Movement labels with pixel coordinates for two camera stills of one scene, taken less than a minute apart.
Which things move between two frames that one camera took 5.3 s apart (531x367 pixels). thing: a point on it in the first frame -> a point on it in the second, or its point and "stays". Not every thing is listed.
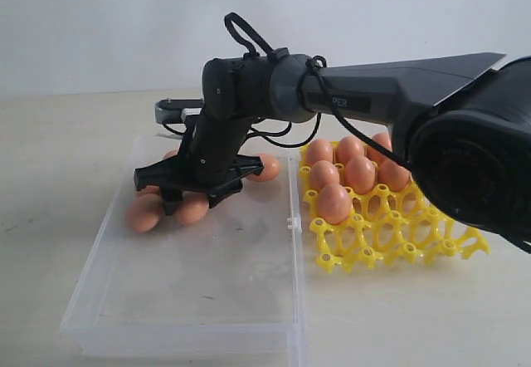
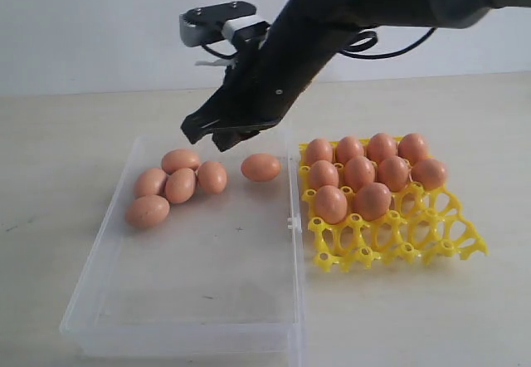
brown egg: (349, 147) stays
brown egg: (319, 149) stays
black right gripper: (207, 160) -> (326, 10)
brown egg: (192, 207) -> (372, 200)
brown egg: (394, 175) stays
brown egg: (360, 174) stays
